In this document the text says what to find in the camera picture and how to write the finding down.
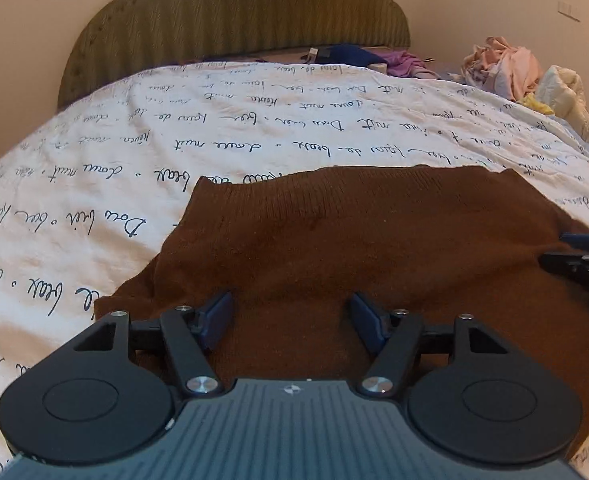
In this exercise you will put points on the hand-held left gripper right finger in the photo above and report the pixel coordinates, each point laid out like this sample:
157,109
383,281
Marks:
369,325

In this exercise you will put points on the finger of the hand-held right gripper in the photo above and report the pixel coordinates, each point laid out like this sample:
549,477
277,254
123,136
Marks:
582,242
569,266

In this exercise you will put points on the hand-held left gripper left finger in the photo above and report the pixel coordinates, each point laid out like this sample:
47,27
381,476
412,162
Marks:
217,320

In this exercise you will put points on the brown knitted sweater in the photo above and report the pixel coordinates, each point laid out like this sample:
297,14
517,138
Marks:
349,240

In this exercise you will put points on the yellow cloth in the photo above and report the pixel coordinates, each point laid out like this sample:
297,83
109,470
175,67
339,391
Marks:
537,105

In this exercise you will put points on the white script-printed bed cover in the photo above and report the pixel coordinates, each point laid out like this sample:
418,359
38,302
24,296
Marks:
99,170

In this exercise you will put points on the purple cloth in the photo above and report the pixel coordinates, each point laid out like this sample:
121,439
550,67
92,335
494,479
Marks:
404,62

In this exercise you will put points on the small white box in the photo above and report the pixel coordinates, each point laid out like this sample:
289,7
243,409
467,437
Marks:
314,53

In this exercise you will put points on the green padded headboard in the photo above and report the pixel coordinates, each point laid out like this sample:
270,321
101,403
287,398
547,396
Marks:
224,15

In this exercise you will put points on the white wall switch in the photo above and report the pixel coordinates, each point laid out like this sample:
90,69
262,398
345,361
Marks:
568,11

